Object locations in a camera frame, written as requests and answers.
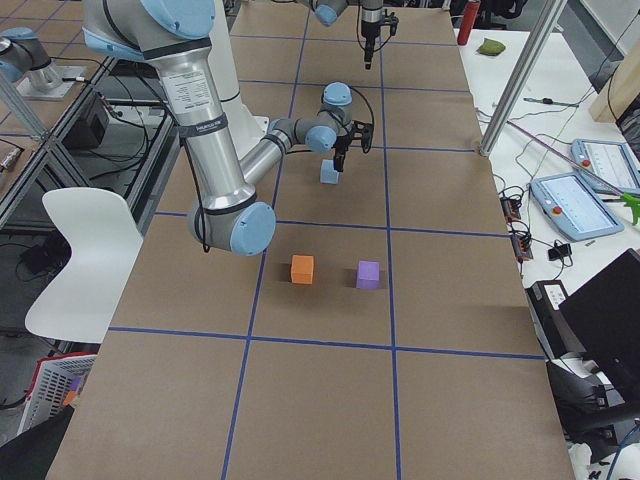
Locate orange foam block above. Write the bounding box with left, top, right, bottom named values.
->
left=290, top=254, right=315, bottom=285

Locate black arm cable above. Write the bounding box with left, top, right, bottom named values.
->
left=349, top=86, right=374, bottom=126

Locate purple foam block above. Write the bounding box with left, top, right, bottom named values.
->
left=356, top=260, right=381, bottom=290

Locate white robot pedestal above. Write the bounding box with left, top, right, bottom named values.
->
left=208, top=0, right=268, bottom=145

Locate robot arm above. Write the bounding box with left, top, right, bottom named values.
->
left=83, top=1, right=355, bottom=256
left=300, top=0, right=397, bottom=70

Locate reacher grabber stick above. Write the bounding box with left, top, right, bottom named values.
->
left=506, top=120, right=640, bottom=226

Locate teach pendant tablet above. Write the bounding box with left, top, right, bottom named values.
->
left=530, top=173, right=624, bottom=242
left=571, top=139, right=639, bottom=194

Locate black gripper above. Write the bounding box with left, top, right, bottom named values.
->
left=333, top=134, right=351, bottom=172
left=360, top=5, right=383, bottom=70

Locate red water bottle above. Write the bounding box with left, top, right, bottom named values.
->
left=457, top=0, right=481, bottom=46

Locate brown paper table cover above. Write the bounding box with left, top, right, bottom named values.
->
left=49, top=2, right=573, bottom=479

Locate aluminium frame post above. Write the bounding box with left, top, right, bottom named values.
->
left=479, top=0, right=568, bottom=157

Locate white plastic chair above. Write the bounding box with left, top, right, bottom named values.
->
left=25, top=187, right=143, bottom=344

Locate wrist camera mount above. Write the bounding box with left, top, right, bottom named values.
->
left=380, top=9, right=399, bottom=38
left=349, top=120, right=375, bottom=154

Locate light blue foam block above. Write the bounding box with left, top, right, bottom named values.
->
left=319, top=159, right=341, bottom=185

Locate far teach pendant tablet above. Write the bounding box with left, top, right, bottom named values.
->
left=571, top=139, right=639, bottom=194

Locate black laptop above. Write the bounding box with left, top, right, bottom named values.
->
left=560, top=249, right=639, bottom=401

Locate green cloth pouch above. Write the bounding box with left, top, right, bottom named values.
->
left=476, top=38, right=506, bottom=57

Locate near teach pendant tablet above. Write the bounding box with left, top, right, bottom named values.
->
left=530, top=173, right=624, bottom=242

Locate black power adapter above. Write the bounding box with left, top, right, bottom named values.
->
left=526, top=280, right=586, bottom=359

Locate white perforated basket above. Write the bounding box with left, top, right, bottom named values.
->
left=17, top=353, right=97, bottom=435

